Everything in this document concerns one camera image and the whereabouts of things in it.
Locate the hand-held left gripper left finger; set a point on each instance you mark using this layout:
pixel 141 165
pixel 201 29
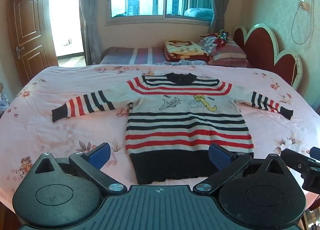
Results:
pixel 100 156

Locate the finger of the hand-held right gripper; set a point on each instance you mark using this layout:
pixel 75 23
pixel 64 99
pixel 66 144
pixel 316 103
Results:
pixel 297 161
pixel 315 151

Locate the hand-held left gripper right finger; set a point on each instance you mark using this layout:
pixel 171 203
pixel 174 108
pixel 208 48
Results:
pixel 218 156

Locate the striped knit sweater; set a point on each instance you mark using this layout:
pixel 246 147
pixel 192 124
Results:
pixel 187 124

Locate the pink floral bedspread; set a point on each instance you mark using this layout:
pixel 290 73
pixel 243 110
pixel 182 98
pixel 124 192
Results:
pixel 62 124

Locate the light blue cloth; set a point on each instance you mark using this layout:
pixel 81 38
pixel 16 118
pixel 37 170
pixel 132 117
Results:
pixel 186 63

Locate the striped pillow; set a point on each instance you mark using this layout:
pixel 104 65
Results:
pixel 228 54

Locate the striped bed sheet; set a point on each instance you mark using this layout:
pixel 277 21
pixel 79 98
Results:
pixel 130 56

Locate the folded yellow red blanket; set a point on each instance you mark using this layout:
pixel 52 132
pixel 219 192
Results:
pixel 182 48

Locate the red heart-shaped headboard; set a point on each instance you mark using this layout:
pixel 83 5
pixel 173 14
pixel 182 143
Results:
pixel 260 47

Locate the red decorative bow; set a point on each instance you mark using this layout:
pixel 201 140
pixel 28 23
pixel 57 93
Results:
pixel 221 36

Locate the brown wooden door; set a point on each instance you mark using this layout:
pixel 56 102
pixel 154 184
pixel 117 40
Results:
pixel 30 32

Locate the teal quilt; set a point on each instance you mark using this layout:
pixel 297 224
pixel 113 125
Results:
pixel 198 12

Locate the white wall socket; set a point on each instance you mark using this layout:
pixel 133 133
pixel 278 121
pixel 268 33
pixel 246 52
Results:
pixel 302 4

